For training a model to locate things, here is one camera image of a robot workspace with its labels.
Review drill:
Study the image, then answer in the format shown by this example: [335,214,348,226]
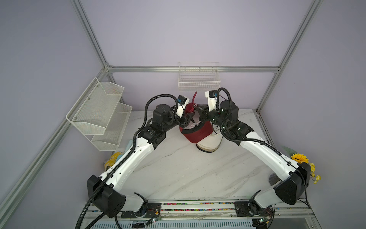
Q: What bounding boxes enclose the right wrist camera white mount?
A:
[205,90,217,112]

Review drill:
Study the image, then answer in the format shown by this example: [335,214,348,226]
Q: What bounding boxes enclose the beige baseball cap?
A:
[195,143,220,153]

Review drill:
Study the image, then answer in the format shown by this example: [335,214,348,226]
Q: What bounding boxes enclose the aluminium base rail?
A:
[81,200,321,229]

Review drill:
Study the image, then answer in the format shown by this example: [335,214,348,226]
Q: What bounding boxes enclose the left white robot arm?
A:
[82,103,188,218]

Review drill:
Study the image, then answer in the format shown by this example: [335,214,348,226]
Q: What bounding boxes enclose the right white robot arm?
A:
[195,100,311,216]

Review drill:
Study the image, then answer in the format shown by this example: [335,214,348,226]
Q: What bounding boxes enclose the yellow object behind arm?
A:
[104,152,123,171]

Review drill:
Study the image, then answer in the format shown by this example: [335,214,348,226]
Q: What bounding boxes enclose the sunflower bouquet in vase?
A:
[268,145,321,185]

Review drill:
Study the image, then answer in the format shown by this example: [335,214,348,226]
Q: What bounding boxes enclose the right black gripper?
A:
[196,104,229,131]

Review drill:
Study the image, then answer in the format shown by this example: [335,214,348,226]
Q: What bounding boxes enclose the white baseball cap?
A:
[198,133,223,146]

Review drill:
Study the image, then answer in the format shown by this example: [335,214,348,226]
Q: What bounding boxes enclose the white mesh two-tier shelf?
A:
[66,78,132,151]

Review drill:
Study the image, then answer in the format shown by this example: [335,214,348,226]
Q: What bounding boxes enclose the white wire wall basket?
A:
[178,62,221,92]

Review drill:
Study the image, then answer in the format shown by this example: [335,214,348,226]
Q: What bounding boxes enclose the dark red baseball cap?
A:
[179,92,213,144]

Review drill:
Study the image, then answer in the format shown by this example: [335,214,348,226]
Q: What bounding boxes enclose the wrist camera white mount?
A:
[205,90,217,112]
[176,95,190,118]

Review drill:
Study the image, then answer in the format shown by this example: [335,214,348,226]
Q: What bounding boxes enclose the left black corrugated cable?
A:
[75,94,179,229]

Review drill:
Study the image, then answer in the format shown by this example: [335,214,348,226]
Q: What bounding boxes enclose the light blue brush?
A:
[124,139,133,153]

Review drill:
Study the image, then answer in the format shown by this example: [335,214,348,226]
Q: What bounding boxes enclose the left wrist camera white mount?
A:
[176,95,190,118]

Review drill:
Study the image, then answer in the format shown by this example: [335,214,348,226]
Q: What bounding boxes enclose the aluminium frame rails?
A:
[1,1,322,223]

